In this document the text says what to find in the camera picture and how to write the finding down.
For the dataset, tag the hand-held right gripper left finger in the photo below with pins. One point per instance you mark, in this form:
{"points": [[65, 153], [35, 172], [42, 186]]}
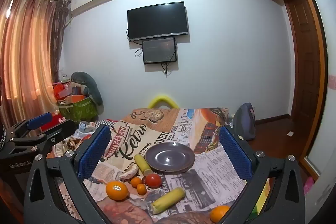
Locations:
{"points": [[94, 153]]}

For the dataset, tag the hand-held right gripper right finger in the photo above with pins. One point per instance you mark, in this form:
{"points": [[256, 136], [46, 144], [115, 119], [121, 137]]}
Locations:
{"points": [[233, 153]]}

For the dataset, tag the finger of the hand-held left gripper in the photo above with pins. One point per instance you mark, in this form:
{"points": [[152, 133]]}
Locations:
{"points": [[39, 119], [63, 130]]}

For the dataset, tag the white garlic bulb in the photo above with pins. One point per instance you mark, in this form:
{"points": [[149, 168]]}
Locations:
{"points": [[128, 173]]}

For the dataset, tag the large orange with sticker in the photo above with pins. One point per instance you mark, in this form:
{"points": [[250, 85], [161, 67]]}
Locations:
{"points": [[113, 192]]}

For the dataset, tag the yellow corn cob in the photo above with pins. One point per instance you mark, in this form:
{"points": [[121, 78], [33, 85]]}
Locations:
{"points": [[169, 199], [142, 163]]}

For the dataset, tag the small orange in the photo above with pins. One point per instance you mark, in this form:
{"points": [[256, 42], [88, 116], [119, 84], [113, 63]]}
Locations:
{"points": [[141, 189], [136, 182]]}

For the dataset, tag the red tomato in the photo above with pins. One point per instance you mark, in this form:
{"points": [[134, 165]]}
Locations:
{"points": [[153, 180]]}

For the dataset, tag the dark grey plate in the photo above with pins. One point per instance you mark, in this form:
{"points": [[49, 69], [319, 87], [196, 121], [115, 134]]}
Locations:
{"points": [[168, 157]]}

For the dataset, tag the pink toy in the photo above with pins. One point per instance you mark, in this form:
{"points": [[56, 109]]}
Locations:
{"points": [[62, 119]]}

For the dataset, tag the red and blue box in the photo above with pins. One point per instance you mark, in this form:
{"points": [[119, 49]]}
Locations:
{"points": [[55, 117]]}

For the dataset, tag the green bag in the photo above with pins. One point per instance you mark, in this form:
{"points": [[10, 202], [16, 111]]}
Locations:
{"points": [[78, 109]]}

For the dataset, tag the grey backpack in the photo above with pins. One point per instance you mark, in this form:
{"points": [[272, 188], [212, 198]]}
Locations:
{"points": [[244, 124]]}

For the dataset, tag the pile of red boxes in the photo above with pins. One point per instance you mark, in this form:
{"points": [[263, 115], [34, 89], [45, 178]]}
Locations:
{"points": [[65, 91]]}

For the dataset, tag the grey plush toy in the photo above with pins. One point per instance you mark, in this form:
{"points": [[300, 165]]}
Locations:
{"points": [[89, 85]]}

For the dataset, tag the orange curtain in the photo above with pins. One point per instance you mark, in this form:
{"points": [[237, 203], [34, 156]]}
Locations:
{"points": [[23, 56]]}

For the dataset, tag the printed tablecloth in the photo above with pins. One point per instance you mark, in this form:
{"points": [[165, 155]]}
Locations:
{"points": [[162, 129]]}

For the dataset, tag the yellow chair back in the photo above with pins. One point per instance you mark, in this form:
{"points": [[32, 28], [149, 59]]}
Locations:
{"points": [[162, 99]]}

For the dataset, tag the brown patterned curtain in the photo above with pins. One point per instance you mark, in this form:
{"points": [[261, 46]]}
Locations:
{"points": [[60, 29]]}

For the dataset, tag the wooden door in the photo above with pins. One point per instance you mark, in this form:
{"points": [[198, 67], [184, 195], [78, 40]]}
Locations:
{"points": [[304, 56]]}

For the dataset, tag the small black monitor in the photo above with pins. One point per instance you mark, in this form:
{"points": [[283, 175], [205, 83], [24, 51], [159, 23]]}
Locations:
{"points": [[159, 50]]}

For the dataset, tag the black wall television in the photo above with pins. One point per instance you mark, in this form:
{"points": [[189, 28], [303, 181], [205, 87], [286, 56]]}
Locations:
{"points": [[157, 20]]}

